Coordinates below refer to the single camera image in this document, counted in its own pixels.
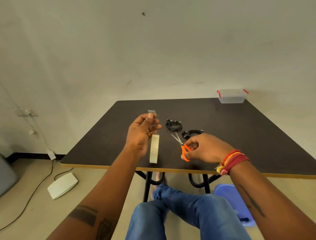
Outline person's left forearm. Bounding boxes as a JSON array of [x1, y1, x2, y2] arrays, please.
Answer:
[[47, 146, 146, 240]]

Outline person's right hand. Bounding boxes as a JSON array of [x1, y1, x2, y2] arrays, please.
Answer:
[[184, 134, 235, 164]]

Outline blue plastic stool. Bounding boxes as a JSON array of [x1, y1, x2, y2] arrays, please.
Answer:
[[213, 183, 257, 227]]

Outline person's right forearm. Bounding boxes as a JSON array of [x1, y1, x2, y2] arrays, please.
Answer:
[[228, 161, 316, 240]]

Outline black metal table frame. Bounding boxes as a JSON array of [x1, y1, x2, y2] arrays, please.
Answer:
[[135, 171, 223, 203]]

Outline person's legs in blue jeans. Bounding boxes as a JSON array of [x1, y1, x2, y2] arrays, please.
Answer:
[[125, 183, 252, 240]]

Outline clear adhesive tape roll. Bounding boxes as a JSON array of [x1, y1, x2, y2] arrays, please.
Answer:
[[148, 110, 160, 164]]

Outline black floor cable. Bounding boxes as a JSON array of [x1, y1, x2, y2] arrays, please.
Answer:
[[0, 159, 74, 231]]

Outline person's left hand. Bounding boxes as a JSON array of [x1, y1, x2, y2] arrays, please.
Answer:
[[123, 112, 162, 159]]

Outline white foot pedal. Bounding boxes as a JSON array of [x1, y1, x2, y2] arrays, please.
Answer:
[[47, 173, 78, 200]]

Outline clear container with red clips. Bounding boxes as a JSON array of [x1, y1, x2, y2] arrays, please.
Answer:
[[217, 89, 249, 104]]

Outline white wall socket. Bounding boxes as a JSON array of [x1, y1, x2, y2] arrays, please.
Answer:
[[16, 107, 38, 117]]

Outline grey bin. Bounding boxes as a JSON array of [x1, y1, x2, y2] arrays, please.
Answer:
[[0, 154, 18, 197]]

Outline black coiled earphones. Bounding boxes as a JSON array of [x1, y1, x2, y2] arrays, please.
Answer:
[[182, 130, 204, 139], [165, 118, 183, 132]]

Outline orange handled scissors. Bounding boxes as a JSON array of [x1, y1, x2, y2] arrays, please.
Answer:
[[171, 132, 192, 162]]

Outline red yellow thread wristband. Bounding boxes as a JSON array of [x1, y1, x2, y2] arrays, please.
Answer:
[[216, 150, 250, 176]]

